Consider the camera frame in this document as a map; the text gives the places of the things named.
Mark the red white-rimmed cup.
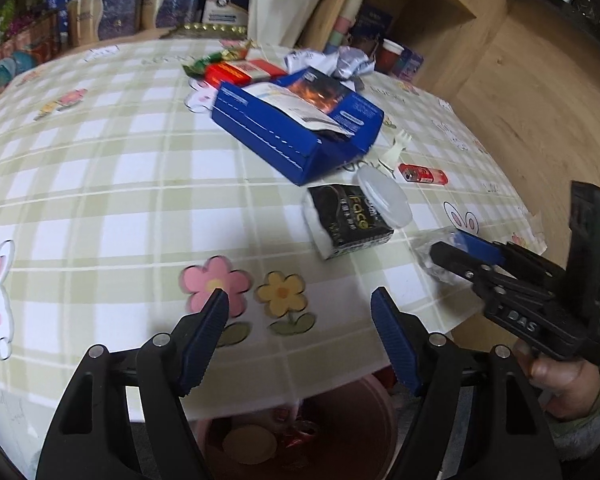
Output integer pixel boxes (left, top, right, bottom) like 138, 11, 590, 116
374, 38, 406, 76

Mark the blue gold gift box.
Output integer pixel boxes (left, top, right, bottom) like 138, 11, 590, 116
140, 0, 204, 32
65, 0, 144, 48

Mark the person's right forearm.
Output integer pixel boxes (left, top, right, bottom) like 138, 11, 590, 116
545, 374, 600, 468

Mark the clear plastic wrapper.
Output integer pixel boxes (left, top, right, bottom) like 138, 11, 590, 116
411, 226, 462, 282

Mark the red rose plant white pot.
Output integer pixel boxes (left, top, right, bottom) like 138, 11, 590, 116
235, 0, 338, 49

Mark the grey paper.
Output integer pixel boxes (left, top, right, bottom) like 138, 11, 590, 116
284, 45, 377, 82

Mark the blue cardboard box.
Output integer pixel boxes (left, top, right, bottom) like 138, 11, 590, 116
210, 66, 386, 187

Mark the gold leaf tray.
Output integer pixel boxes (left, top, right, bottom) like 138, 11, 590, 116
161, 21, 252, 42

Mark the blue white emblem box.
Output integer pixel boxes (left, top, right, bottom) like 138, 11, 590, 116
200, 0, 252, 29

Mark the maroon plastic bin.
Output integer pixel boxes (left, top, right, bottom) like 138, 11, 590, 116
194, 374, 399, 480

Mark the dark blue illustrated gift box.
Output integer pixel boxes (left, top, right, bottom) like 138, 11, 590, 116
351, 4, 396, 44

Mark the red cigarette box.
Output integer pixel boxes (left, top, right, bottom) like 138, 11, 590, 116
204, 59, 287, 87

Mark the small red packet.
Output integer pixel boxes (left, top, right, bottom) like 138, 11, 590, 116
397, 161, 451, 187

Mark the patterned tin planter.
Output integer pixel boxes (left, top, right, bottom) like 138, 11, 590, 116
0, 24, 62, 97

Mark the white paper sheet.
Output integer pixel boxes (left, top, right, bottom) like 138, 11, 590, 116
250, 80, 357, 137

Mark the black tissue pack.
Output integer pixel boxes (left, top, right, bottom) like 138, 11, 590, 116
304, 182, 396, 262

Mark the cream plastic fork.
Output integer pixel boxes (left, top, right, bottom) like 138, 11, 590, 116
374, 129, 413, 177

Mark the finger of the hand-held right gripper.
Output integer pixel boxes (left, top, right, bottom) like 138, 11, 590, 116
429, 241, 552, 307
452, 229, 567, 292

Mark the green red candy wrapper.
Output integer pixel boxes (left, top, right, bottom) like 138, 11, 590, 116
181, 46, 254, 79

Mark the small blue purple box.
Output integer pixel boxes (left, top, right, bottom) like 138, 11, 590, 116
394, 49, 426, 82

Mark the pastel paper cup stack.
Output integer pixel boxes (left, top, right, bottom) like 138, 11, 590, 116
329, 0, 369, 54

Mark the black wall shelf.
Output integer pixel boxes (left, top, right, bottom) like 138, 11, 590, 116
501, 0, 600, 52

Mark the red noodle wrapper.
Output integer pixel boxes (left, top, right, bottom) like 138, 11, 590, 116
279, 419, 322, 449

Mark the person's right hand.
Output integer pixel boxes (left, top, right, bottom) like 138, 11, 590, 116
513, 341, 600, 422

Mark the clear plastic lid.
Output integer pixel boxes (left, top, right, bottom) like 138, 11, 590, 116
355, 166, 414, 232

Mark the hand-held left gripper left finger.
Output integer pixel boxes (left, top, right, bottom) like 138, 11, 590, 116
35, 288, 230, 480

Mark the white paper cup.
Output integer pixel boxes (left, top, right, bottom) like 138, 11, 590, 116
222, 423, 280, 466

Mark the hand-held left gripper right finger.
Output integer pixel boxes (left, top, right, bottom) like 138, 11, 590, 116
371, 287, 563, 480

